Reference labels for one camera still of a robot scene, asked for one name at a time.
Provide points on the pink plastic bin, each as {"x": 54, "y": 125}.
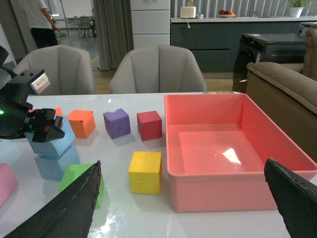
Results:
{"x": 217, "y": 146}

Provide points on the fruit bowl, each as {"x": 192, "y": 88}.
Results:
{"x": 226, "y": 14}

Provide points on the right notched purple foam block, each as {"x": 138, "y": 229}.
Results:
{"x": 117, "y": 123}

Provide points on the beige chair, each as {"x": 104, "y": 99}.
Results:
{"x": 69, "y": 69}
{"x": 158, "y": 69}

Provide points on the grey curtain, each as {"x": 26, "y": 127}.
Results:
{"x": 114, "y": 31}

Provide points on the dark grey counter cabinet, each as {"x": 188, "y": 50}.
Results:
{"x": 215, "y": 41}

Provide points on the small teal bowl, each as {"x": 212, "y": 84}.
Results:
{"x": 199, "y": 15}

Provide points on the right beige chair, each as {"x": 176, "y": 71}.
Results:
{"x": 158, "y": 69}

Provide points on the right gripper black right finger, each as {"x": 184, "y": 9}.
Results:
{"x": 295, "y": 197}

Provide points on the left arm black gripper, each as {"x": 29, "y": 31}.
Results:
{"x": 14, "y": 109}

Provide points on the white drawer cabinet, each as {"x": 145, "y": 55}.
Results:
{"x": 150, "y": 22}

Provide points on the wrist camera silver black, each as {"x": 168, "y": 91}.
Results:
{"x": 40, "y": 83}

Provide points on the pink foam block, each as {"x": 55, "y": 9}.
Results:
{"x": 8, "y": 182}

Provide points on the left beige chair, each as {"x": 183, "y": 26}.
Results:
{"x": 69, "y": 69}

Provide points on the orange foam block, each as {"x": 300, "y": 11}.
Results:
{"x": 58, "y": 112}
{"x": 82, "y": 123}

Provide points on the green foam block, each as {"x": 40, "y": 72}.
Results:
{"x": 73, "y": 172}

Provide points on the white toaster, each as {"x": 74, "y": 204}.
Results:
{"x": 188, "y": 12}

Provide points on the left orange foam block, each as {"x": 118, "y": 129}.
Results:
{"x": 58, "y": 112}

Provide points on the light blue foam block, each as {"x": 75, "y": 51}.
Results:
{"x": 56, "y": 147}
{"x": 53, "y": 168}

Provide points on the right dark red foam block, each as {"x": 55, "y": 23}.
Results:
{"x": 149, "y": 125}

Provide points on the person in white shirt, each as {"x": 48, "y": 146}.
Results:
{"x": 41, "y": 25}

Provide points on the brown sofa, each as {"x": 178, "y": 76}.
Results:
{"x": 287, "y": 93}

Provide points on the yellow foam block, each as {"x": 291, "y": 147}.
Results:
{"x": 145, "y": 172}

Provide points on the black appliance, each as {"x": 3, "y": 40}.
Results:
{"x": 279, "y": 48}

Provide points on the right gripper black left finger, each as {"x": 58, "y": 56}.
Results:
{"x": 69, "y": 214}

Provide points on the right orange foam block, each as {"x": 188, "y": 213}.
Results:
{"x": 82, "y": 123}

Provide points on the potted plant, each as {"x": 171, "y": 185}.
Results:
{"x": 295, "y": 7}

